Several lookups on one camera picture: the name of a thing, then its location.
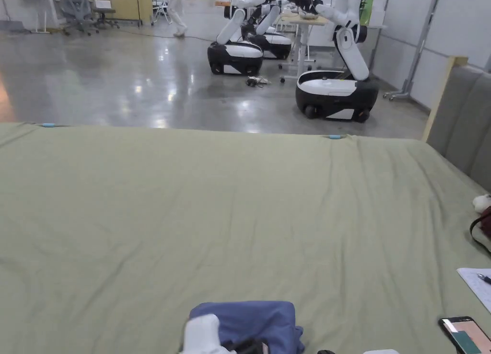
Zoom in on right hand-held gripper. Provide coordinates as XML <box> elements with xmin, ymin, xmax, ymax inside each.
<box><xmin>317</xmin><ymin>349</ymin><xmax>400</xmax><ymax>354</ymax></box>

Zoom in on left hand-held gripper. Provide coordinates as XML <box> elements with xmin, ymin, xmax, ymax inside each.
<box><xmin>182</xmin><ymin>314</ymin><xmax>269</xmax><ymax>354</ymax></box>

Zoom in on dark blue shirt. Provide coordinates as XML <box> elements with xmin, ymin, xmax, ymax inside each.
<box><xmin>189</xmin><ymin>301</ymin><xmax>306</xmax><ymax>354</ymax></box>

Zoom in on bed with pale green sheet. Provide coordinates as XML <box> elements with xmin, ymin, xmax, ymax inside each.
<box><xmin>0</xmin><ymin>123</ymin><xmax>491</xmax><ymax>354</ymax></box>

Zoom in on black smartphone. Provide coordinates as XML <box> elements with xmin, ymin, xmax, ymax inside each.
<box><xmin>438</xmin><ymin>316</ymin><xmax>491</xmax><ymax>354</ymax></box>

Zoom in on white paper sheet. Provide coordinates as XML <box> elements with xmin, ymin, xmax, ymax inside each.
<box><xmin>456</xmin><ymin>267</ymin><xmax>491</xmax><ymax>306</ymax></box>

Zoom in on dark red bag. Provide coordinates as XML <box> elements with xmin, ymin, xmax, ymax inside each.
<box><xmin>469</xmin><ymin>206</ymin><xmax>491</xmax><ymax>248</ymax></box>

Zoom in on white robot on black base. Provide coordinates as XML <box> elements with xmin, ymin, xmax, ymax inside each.
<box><xmin>295</xmin><ymin>0</ymin><xmax>380</xmax><ymax>123</ymax></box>
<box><xmin>245</xmin><ymin>0</ymin><xmax>293</xmax><ymax>60</ymax></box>
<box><xmin>207</xmin><ymin>0</ymin><xmax>266</xmax><ymax>76</ymax></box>

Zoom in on grey padded headboard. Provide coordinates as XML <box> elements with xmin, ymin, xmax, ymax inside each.
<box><xmin>425</xmin><ymin>57</ymin><xmax>491</xmax><ymax>191</ymax></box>

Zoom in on wooden top table on wheels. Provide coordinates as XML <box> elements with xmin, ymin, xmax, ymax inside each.
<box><xmin>277</xmin><ymin>13</ymin><xmax>331</xmax><ymax>83</ymax></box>

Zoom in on white folding chair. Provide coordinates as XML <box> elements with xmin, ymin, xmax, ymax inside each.
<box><xmin>152</xmin><ymin>0</ymin><xmax>172</xmax><ymax>25</ymax></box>

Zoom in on dark office chair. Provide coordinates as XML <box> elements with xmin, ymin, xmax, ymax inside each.
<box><xmin>91</xmin><ymin>0</ymin><xmax>120</xmax><ymax>30</ymax></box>

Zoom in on grey office chair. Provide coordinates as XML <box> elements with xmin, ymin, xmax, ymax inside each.
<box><xmin>57</xmin><ymin>0</ymin><xmax>100</xmax><ymax>36</ymax></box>

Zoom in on white desk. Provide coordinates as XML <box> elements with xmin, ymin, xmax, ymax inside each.
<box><xmin>17</xmin><ymin>0</ymin><xmax>59</xmax><ymax>34</ymax></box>

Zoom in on cables on floor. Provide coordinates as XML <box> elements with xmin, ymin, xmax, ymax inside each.
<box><xmin>246</xmin><ymin>76</ymin><xmax>274</xmax><ymax>89</ymax></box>

